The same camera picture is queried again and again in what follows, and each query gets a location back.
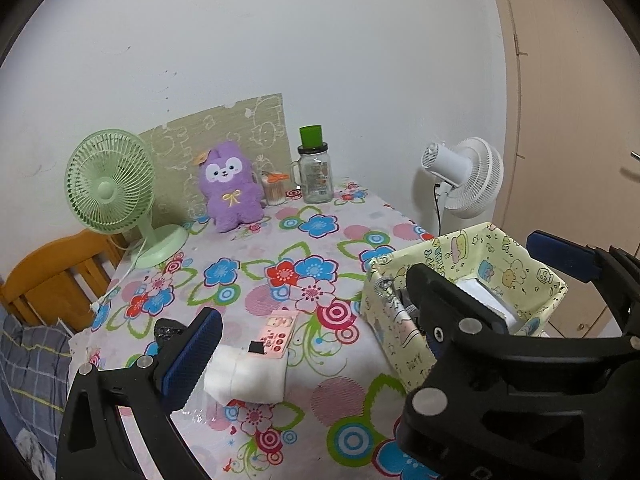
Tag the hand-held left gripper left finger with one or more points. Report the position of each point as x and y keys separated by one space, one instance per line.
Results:
x=192 y=355

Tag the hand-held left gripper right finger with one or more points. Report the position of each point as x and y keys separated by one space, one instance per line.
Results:
x=434 y=350

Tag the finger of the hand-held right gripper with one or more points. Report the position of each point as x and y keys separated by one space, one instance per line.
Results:
x=450 y=300
x=560 y=255

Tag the yellow printed storage box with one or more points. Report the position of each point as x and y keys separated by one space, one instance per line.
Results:
x=400 y=350

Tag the white paper sheet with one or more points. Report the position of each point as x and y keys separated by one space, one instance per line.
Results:
x=480 y=292

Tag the clear plastic bag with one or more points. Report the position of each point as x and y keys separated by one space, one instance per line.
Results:
x=200 y=407

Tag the white bed cloth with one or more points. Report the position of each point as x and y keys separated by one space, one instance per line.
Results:
x=77 y=344

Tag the white standing fan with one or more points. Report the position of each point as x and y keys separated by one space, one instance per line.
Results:
x=475 y=175

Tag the floral tablecloth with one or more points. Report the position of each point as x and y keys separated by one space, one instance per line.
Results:
x=300 y=260

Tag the beige door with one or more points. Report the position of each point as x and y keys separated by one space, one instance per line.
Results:
x=565 y=110

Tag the wooden bed headboard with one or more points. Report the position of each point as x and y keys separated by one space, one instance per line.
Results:
x=50 y=280

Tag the grey plaid pillow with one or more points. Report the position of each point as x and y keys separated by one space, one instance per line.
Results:
x=30 y=370

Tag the purple plush toy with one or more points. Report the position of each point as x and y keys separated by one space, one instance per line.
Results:
x=230 y=190

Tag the small glass cup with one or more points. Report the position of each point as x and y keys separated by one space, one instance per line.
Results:
x=275 y=192

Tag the glass mug jar green lid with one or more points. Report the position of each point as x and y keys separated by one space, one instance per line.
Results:
x=315 y=175

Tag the green desk fan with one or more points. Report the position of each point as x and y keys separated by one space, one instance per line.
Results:
x=107 y=190

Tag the green printed cardboard sheet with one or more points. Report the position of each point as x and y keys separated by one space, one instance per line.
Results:
x=250 y=120

